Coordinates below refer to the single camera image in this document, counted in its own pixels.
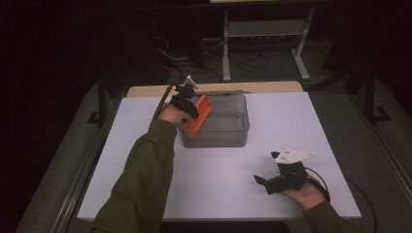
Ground person's right hand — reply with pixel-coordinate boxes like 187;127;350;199
280;174;326;212

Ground person's left hand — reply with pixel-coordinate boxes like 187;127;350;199
157;102;189;127

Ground grey transparent plastic box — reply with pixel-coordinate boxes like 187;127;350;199
177;89;252;150

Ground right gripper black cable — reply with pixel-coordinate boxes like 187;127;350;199
303;166;379;233

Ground orange phone case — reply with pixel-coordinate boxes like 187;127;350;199
182;94;214;139

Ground black metal stand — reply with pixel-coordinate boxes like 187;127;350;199
86;72;108;128
364;64;393;124

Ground white metal desk frame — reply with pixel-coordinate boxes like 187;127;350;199
222;6;316;83

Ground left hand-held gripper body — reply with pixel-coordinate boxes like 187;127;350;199
169;76;199;114

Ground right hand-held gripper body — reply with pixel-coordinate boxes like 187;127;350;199
263;148;316;196

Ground white table board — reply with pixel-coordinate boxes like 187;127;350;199
77;91;362;221

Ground black floor cables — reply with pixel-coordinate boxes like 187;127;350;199
154;35;270;85

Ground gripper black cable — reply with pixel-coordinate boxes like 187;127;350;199
149;84;177;128
303;166;379;233

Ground aluminium rail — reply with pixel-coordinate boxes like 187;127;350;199
51;96;127;233
353;96;412;197

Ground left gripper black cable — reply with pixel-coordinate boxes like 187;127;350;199
149;84;177;128

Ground wooden table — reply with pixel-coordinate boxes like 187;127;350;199
125;81;304;99

